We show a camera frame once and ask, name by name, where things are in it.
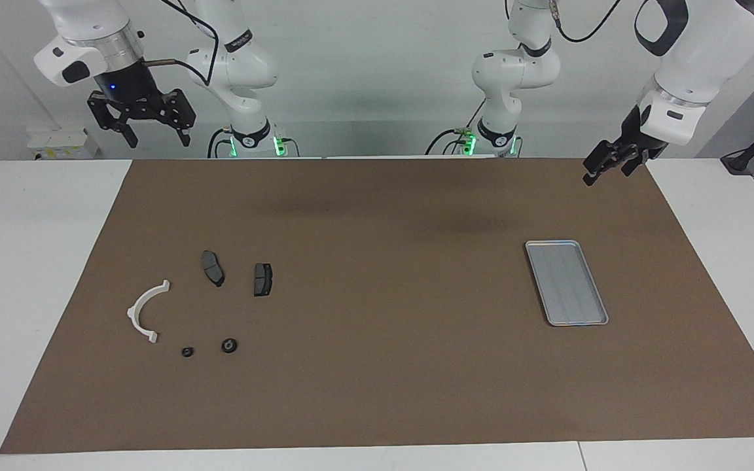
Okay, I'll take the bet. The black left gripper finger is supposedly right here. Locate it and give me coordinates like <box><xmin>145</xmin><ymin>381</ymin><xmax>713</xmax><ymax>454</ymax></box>
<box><xmin>582</xmin><ymin>139</ymin><xmax>624</xmax><ymax>187</ymax></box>
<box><xmin>620</xmin><ymin>148</ymin><xmax>647</xmax><ymax>177</ymax></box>

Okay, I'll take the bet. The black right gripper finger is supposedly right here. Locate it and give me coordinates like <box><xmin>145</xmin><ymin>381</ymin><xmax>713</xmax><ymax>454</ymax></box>
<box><xmin>87</xmin><ymin>91</ymin><xmax>139</xmax><ymax>149</ymax></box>
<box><xmin>156</xmin><ymin>88</ymin><xmax>196</xmax><ymax>147</ymax></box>

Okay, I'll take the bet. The silver ribbed metal tray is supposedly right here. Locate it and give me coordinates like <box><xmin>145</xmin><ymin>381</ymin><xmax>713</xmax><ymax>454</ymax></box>
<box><xmin>524</xmin><ymin>239</ymin><xmax>609</xmax><ymax>327</ymax></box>

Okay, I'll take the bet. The long dark brake pad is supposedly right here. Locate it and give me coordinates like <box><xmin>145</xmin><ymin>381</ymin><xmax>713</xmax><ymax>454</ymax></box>
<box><xmin>201</xmin><ymin>250</ymin><xmax>226</xmax><ymax>288</ymax></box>

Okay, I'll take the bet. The short dark brake pad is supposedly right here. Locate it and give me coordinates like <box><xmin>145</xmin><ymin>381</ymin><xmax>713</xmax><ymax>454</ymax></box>
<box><xmin>253</xmin><ymin>262</ymin><xmax>274</xmax><ymax>297</ymax></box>

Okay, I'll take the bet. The brown table mat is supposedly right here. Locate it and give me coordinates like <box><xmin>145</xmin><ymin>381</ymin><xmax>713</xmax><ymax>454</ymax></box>
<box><xmin>0</xmin><ymin>158</ymin><xmax>754</xmax><ymax>455</ymax></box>

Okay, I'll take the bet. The black right base cable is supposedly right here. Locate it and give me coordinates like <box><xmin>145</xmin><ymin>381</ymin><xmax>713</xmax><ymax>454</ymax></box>
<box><xmin>207</xmin><ymin>128</ymin><xmax>234</xmax><ymax>158</ymax></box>

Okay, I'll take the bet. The black base cable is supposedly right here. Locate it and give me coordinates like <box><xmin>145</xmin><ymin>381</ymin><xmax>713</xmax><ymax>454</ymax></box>
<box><xmin>425</xmin><ymin>98</ymin><xmax>488</xmax><ymax>156</ymax></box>
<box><xmin>207</xmin><ymin>128</ymin><xmax>234</xmax><ymax>158</ymax></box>

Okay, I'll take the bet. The white wall socket box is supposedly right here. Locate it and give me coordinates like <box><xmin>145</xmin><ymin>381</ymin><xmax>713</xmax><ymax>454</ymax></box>
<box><xmin>27</xmin><ymin>128</ymin><xmax>99</xmax><ymax>161</ymax></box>

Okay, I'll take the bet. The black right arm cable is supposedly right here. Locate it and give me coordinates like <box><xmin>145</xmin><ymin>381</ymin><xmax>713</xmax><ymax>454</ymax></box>
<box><xmin>143</xmin><ymin>0</ymin><xmax>221</xmax><ymax>88</ymax></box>

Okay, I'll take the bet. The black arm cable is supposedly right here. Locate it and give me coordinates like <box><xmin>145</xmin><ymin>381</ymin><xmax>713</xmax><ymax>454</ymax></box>
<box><xmin>143</xmin><ymin>0</ymin><xmax>221</xmax><ymax>88</ymax></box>
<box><xmin>549</xmin><ymin>0</ymin><xmax>623</xmax><ymax>44</ymax></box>

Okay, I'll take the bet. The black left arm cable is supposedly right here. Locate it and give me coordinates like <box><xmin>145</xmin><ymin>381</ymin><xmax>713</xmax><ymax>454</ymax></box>
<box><xmin>549</xmin><ymin>0</ymin><xmax>623</xmax><ymax>44</ymax></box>

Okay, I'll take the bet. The black left base cable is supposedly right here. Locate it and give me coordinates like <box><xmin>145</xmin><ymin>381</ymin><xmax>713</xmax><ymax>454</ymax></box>
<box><xmin>425</xmin><ymin>98</ymin><xmax>488</xmax><ymax>156</ymax></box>

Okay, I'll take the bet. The white half-ring bracket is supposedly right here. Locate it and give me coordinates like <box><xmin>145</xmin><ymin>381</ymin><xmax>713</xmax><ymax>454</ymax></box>
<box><xmin>126</xmin><ymin>279</ymin><xmax>171</xmax><ymax>344</ymax></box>

